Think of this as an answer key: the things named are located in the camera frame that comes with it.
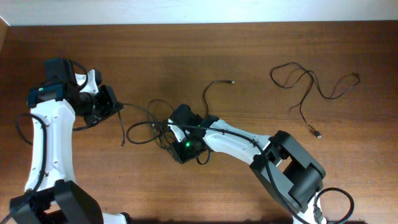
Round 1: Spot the black USB cable bundle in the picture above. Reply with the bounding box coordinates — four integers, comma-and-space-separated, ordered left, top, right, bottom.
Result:
118, 98, 178, 153

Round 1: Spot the short black USB cable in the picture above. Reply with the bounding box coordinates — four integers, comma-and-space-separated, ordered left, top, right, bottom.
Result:
269, 62, 361, 139

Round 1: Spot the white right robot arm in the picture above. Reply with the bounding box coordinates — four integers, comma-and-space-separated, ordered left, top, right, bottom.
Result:
168, 105, 326, 223

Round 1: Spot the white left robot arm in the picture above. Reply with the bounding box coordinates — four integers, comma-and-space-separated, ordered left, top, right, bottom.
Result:
2, 58, 130, 223

